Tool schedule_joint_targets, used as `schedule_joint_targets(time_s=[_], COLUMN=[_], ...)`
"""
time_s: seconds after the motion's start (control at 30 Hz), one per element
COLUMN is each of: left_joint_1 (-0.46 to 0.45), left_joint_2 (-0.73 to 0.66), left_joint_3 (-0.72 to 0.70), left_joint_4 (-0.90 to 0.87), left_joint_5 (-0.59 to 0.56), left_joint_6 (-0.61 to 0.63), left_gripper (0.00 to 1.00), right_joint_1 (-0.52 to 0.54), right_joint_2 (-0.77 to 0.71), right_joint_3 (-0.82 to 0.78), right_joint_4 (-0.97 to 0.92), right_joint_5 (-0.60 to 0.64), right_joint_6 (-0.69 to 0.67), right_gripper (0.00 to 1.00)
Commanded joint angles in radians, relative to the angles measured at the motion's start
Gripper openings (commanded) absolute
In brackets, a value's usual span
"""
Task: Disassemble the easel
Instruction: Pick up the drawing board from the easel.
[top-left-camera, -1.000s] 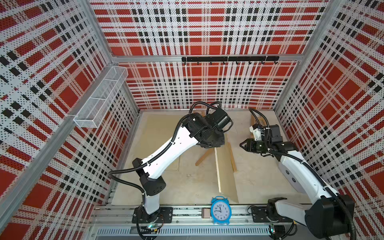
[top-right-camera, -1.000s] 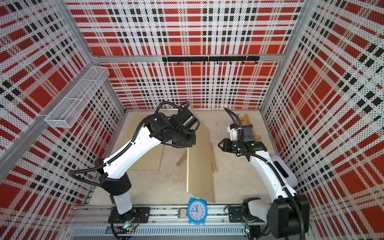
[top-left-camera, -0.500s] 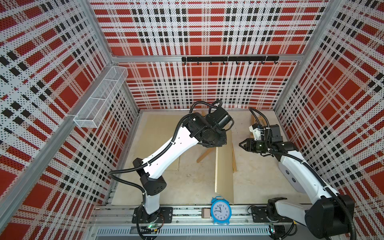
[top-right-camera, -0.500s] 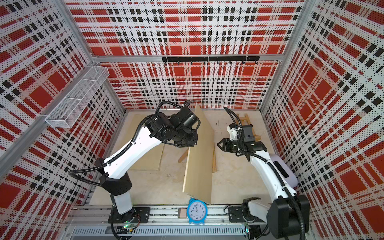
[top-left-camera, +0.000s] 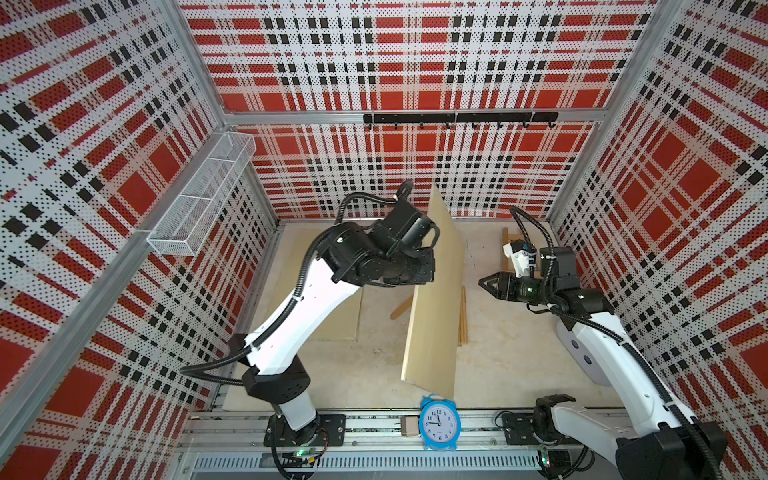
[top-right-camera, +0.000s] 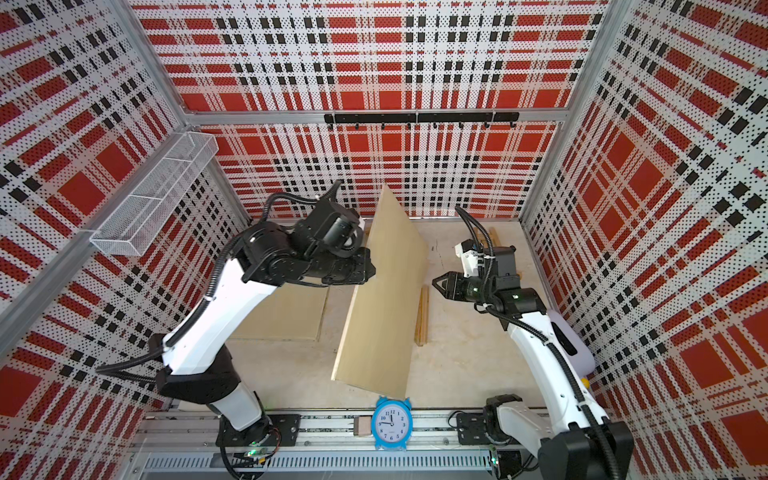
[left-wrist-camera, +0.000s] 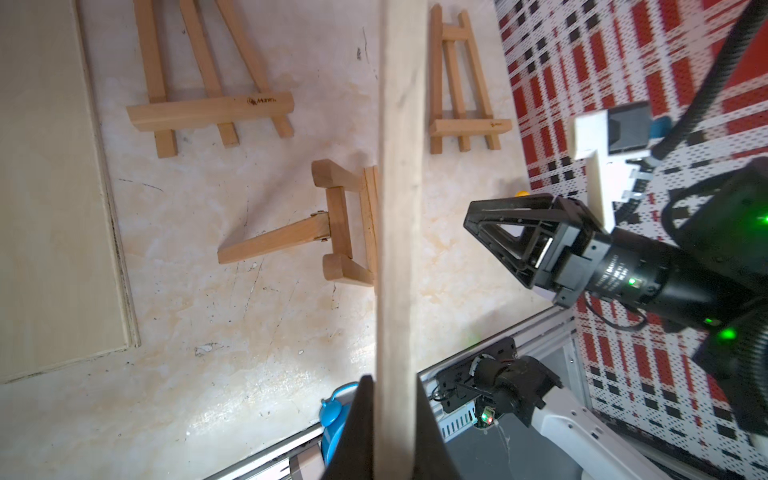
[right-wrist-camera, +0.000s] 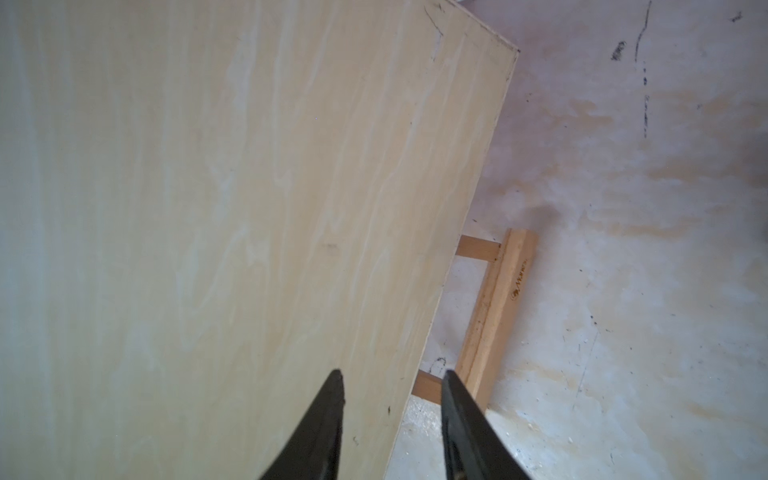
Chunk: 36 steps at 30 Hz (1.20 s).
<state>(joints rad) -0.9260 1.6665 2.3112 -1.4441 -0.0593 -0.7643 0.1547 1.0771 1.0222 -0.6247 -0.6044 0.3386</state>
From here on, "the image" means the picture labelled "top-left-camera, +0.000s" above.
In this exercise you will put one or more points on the small beige box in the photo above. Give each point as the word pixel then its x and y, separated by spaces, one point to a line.
pixel 410 426

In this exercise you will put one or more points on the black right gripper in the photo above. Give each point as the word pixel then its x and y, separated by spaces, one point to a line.
pixel 504 285

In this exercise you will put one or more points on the plywood board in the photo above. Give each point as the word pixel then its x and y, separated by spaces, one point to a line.
pixel 430 356
pixel 342 323

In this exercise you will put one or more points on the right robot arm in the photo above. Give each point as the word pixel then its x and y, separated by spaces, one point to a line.
pixel 662 437

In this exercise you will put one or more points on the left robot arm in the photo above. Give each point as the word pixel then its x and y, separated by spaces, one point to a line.
pixel 374 241

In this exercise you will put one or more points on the white purple toy device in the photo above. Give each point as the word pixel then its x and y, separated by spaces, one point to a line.
pixel 581 355

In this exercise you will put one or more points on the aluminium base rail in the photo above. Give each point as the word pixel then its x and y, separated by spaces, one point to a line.
pixel 223 444

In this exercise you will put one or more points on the blue alarm clock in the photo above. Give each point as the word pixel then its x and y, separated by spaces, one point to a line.
pixel 439 423

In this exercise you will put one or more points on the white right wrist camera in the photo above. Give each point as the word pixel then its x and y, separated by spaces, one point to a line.
pixel 518 254

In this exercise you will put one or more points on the black hook rail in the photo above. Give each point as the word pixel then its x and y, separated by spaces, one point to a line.
pixel 523 118

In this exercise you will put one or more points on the wooden easel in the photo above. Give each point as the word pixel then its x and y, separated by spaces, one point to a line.
pixel 463 336
pixel 513 234

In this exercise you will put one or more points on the white wire basket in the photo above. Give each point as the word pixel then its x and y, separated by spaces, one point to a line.
pixel 216 170

